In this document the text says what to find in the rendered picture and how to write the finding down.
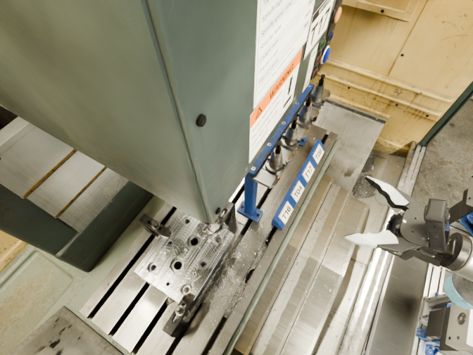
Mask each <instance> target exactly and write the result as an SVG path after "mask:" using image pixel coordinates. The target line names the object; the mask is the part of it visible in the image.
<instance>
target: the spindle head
mask: <svg viewBox="0 0 473 355"><path fill-rule="evenodd" d="M335 1H336V0H334V3H333V6H332V11H331V14H330V17H329V22H328V25H327V29H326V30H325V31H324V33H323V34H322V36H323V35H326V36H327V31H328V28H329V23H330V20H331V17H332V12H333V9H334V4H335ZM257 5H258V0H0V106H1V107H3V108H5V109H6V110H8V111H10V112H11V113H14V114H16V115H17V116H19V117H20V118H22V119H24V120H26V121H27V122H29V123H31V124H33V125H34V126H36V127H38V128H39V129H41V130H43V131H45V132H47V133H48V134H50V135H52V136H53V137H55V138H56V139H59V140H61V141H62V142H64V143H66V144H67V145H69V146H71V147H72V148H74V149H76V150H78V151H79V152H81V153H83V154H84V155H86V156H88V157H89V158H92V159H93V160H95V161H97V162H98V163H100V164H102V165H103V166H105V167H107V168H109V169H111V170H112V171H114V172H116V173H117V174H119V175H121V176H123V177H124V178H126V179H128V180H129V181H131V182H133V183H134V184H136V185H139V186H140V187H142V188H143V189H145V190H147V191H148V192H150V193H152V194H154V195H156V196H157V197H159V198H161V199H162V200H164V201H166V202H168V203H169V204H171V205H173V206H175V207H176V208H178V209H179V210H181V211H183V212H185V213H187V214H189V215H190V216H192V217H194V218H195V219H197V220H199V221H201V222H202V223H204V224H206V225H208V226H209V225H210V224H213V223H214V222H215V220H216V219H217V217H218V216H219V215H220V213H221V212H222V210H223V208H224V207H225V206H226V204H227V202H228V201H229V200H230V198H231V197H232V195H233V193H235V191H236V190H237V188H238V186H239V185H240V184H241V182H242V180H243V179H244V178H245V176H246V174H247V173H248V171H249V170H250V169H251V167H252V166H253V164H254V163H255V162H256V160H257V158H258V157H259V155H260V154H261V152H262V151H263V149H264V148H265V147H266V145H267V143H268V142H269V141H270V139H271V138H272V136H273V134H274V133H275V132H276V130H277V128H278V127H279V126H280V125H281V123H282V121H283V120H284V119H285V117H286V115H287V114H288V112H289V111H290V110H291V108H292V106H293V105H294V104H295V103H296V101H297V99H298V98H299V96H300V95H301V93H302V91H303V86H304V82H305V77H306V73H307V69H308V64H309V60H310V55H311V52H312V51H313V49H314V48H315V47H316V46H317V44H319V43H320V40H321V38H322V36H321V37H320V38H319V39H318V41H317V43H316V44H315V45H314V47H313V48H312V49H311V50H310V52H309V54H308V55H307V56H306V57H305V59H304V60H303V55H304V51H305V45H306V42H305V44H304V45H303V46H302V47H301V48H303V49H302V54H301V60H300V64H299V68H298V74H297V78H296V85H295V89H294V96H293V100H292V102H291V104H290V105H289V107H288V109H287V110H286V111H285V112H284V114H283V116H282V117H281V118H280V120H279V121H278V123H277V124H276V125H275V127H274V129H273V130H272V132H271V133H270V134H269V136H268V137H267V139H266V140H265V142H264V143H263V145H262V146H261V148H260V149H259V150H258V152H257V154H256V155H255V156H254V157H253V159H252V161H251V162H250V163H249V138H250V115H251V114H252V112H253V111H254V110H255V109H256V108H253V95H254V77H255V59H256V23H257ZM301 48H300V50H301ZM300 50H299V51H300ZM299 51H298V52H299ZM296 55H297V54H296ZM294 58H295V57H293V59H294ZM293 59H292V60H293ZM292 60H291V62H292ZM289 64H290V63H289ZM287 67H288V66H287ZM287 67H286V68H287ZM286 68H285V69H284V71H285V70H286ZM284 71H283V72H284ZM283 72H282V73H283ZM280 76H281V75H280ZM280 76H279V77H280ZM278 79H279V78H277V80H278ZM277 80H276V81H277ZM276 81H275V83H276ZM273 85H274V84H273ZM273 85H272V86H273ZM271 88H272V87H271ZM271 88H270V89H271ZM270 89H269V90H268V91H267V92H269V91H270ZM266 94H267V93H266ZM266 94H265V95H266ZM264 97H265V96H264ZM264 97H263V98H264ZM262 100H263V99H261V100H260V101H262ZM259 103H260V102H259ZM259 103H258V104H259ZM257 106H258V105H257ZM257 106H256V107H257Z"/></svg>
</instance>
